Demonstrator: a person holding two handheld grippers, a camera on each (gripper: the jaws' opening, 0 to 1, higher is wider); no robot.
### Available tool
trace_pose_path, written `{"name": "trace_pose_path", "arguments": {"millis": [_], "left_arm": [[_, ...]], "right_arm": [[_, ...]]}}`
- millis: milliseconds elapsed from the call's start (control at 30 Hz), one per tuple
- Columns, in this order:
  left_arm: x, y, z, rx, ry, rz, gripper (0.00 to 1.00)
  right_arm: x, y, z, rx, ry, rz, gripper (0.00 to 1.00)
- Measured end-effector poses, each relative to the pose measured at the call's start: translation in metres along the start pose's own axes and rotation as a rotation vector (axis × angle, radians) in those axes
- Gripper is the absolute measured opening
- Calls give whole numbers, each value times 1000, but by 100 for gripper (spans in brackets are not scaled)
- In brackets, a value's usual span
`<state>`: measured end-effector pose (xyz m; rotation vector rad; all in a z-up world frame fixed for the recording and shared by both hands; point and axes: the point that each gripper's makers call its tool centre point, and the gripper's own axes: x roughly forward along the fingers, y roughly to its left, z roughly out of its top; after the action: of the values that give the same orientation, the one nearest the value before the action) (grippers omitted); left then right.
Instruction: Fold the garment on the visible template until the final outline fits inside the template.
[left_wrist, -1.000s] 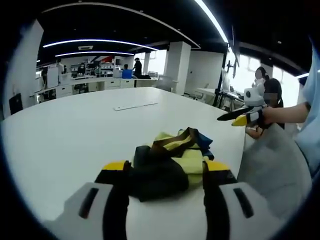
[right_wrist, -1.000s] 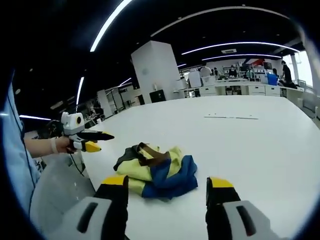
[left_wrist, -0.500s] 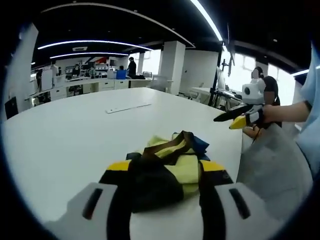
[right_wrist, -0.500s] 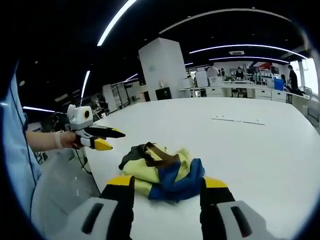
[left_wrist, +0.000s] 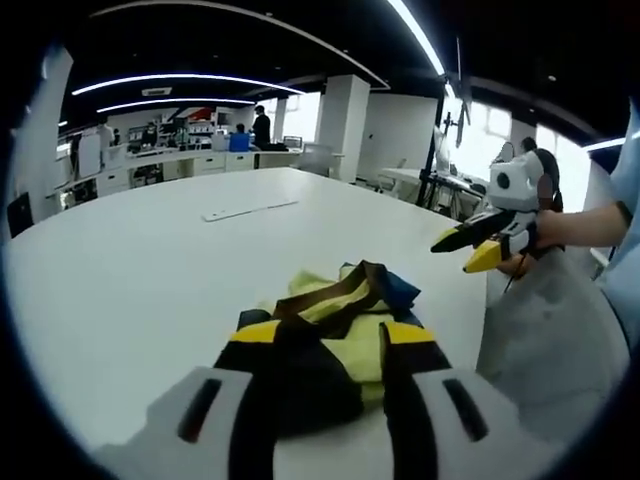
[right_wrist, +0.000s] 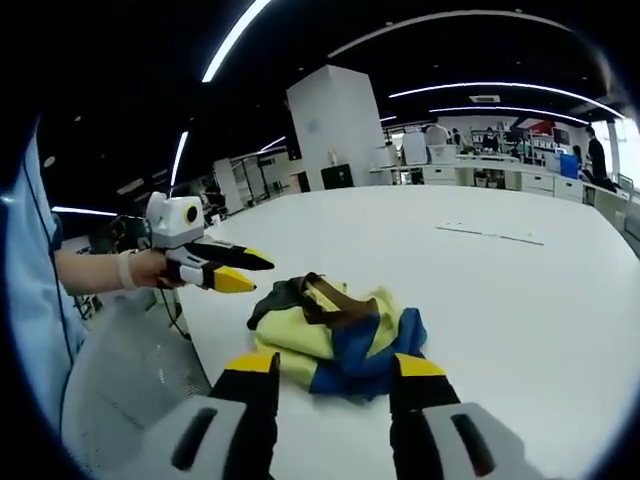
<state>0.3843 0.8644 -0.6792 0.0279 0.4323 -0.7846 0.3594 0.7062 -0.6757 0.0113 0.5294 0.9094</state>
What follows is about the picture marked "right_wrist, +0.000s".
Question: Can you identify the yellow and blue garment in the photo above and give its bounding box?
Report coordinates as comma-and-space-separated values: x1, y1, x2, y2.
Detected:
246, 272, 430, 402

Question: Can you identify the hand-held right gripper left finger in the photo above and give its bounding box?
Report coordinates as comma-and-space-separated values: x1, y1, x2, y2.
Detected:
149, 350, 282, 480

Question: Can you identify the curved ceiling light strip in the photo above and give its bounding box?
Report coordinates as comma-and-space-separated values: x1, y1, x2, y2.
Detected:
387, 81, 627, 120

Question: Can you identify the person's light blue shirt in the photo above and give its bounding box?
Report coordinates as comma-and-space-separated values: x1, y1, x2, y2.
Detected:
3, 117, 89, 436

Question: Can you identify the short ceiling light strip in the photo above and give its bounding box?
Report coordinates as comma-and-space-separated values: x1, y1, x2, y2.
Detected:
169, 130, 191, 192

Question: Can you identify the white board stand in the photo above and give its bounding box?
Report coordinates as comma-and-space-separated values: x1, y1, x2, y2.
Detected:
401, 131, 428, 166

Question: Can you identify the row of white desks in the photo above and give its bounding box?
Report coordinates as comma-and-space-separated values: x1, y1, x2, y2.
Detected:
368, 151, 587, 204

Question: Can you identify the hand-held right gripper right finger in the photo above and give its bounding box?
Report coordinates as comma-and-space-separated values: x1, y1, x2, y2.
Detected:
389, 351, 547, 480

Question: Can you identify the white grey chair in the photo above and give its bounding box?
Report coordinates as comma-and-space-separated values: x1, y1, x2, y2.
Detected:
60, 298, 212, 480

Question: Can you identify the person's left hand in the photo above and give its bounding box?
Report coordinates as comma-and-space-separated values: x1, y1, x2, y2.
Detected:
119, 247, 175, 292

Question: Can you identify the black cabinet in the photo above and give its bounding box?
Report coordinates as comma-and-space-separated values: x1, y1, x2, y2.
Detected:
320, 163, 353, 191

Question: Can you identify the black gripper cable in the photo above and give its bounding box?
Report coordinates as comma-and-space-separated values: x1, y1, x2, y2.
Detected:
158, 285, 195, 343

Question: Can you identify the long ceiling light strip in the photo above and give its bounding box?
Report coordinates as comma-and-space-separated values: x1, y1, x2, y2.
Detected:
201, 0, 274, 84

